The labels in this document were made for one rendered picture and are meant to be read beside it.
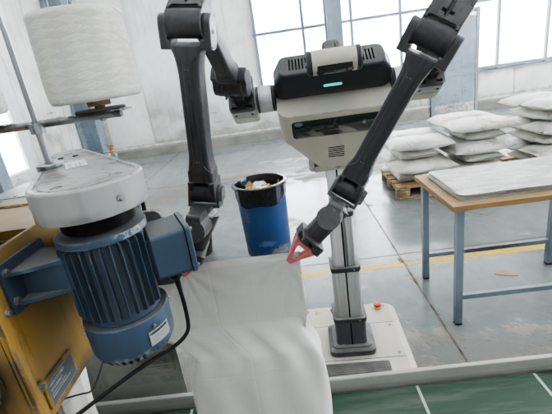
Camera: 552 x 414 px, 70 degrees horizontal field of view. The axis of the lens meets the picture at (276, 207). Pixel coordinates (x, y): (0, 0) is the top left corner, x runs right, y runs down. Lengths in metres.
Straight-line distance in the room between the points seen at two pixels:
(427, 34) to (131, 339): 0.78
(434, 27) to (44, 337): 0.91
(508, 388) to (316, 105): 1.19
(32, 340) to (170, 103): 8.63
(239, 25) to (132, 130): 3.28
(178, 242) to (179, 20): 0.43
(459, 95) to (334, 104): 8.46
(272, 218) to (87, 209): 2.71
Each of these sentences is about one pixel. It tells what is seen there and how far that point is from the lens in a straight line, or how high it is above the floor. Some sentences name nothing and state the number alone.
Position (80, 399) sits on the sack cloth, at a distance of 1.45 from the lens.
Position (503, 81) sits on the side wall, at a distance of 10.20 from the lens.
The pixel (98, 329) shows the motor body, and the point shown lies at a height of 1.17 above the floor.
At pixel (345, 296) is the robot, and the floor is 0.55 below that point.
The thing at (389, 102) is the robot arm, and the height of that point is 1.44.
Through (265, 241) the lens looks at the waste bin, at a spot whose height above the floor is 0.17.
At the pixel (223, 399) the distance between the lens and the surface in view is 1.24.
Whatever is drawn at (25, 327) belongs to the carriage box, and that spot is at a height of 1.20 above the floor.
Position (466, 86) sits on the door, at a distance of 9.78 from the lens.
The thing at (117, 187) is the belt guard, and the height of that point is 1.41.
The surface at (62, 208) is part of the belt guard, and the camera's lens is 0.65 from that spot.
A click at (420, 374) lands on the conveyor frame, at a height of 0.41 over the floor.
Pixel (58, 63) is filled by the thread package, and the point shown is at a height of 1.60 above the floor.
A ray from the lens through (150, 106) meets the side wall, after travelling 9.42.
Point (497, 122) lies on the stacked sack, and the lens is 4.60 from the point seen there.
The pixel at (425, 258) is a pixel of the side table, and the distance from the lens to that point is 2.92.
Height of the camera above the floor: 1.54
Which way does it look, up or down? 19 degrees down
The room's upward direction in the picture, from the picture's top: 8 degrees counter-clockwise
